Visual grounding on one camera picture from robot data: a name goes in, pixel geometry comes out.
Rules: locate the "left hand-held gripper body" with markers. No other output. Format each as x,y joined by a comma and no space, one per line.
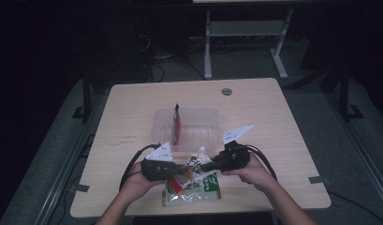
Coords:
158,168

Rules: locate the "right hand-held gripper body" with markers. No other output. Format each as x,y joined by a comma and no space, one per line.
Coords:
232,157

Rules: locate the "white spouted pouch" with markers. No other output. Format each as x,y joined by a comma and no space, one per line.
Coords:
197,162

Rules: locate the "green and white snack packet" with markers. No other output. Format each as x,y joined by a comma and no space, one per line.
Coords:
195,193

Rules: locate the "clear plastic container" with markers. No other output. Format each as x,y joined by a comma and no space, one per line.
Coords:
198,128

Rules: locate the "person's left hand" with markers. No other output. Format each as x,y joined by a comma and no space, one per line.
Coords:
139,184

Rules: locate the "person's right hand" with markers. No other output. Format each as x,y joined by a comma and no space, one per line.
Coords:
251,176

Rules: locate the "grey table grommet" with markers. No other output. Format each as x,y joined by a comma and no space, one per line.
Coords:
226,91

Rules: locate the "grey tape strip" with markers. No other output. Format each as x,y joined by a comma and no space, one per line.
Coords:
80,188
318,180

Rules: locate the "black metal stand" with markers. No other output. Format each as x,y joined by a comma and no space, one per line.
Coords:
345,93
86,97

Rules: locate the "white metal desk frame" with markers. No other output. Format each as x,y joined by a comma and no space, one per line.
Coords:
242,29

